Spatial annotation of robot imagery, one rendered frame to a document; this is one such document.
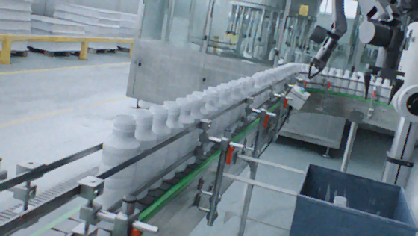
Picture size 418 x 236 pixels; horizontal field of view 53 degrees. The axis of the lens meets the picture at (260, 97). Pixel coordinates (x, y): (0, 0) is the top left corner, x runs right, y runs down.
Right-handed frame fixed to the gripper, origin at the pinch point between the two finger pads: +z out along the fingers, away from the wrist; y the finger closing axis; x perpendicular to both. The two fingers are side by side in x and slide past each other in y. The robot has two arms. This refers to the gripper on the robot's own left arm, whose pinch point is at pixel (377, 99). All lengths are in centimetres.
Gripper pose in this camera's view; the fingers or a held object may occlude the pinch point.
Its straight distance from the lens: 120.5
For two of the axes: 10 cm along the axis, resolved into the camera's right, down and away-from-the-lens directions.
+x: 1.9, -1.1, 9.8
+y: 9.6, 2.3, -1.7
